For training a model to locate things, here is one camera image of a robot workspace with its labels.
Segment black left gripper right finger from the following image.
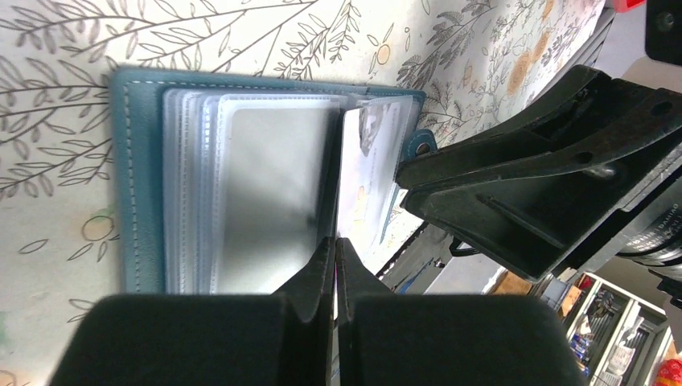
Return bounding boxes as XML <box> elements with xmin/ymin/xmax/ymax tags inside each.
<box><xmin>335</xmin><ymin>238</ymin><xmax>585</xmax><ymax>385</ymax></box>

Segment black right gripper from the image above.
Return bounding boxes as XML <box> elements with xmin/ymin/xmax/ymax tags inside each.
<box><xmin>396</xmin><ymin>1</ymin><xmax>681</xmax><ymax>294</ymax></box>

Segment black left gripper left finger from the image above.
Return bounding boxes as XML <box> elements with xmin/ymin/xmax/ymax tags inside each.
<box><xmin>51</xmin><ymin>237</ymin><xmax>335</xmax><ymax>385</ymax></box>

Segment blue leather card holder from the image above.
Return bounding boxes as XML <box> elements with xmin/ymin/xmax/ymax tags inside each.
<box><xmin>109</xmin><ymin>67</ymin><xmax>434</xmax><ymax>294</ymax></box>

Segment white card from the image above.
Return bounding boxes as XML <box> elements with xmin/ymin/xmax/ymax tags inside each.
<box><xmin>336</xmin><ymin>96</ymin><xmax>413</xmax><ymax>256</ymax></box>

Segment shelf with boxes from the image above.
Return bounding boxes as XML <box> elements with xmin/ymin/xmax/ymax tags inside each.
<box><xmin>531</xmin><ymin>273</ymin><xmax>673</xmax><ymax>385</ymax></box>

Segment floral table mat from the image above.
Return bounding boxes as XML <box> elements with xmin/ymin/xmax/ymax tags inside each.
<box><xmin>1</xmin><ymin>1</ymin><xmax>605</xmax><ymax>385</ymax></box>

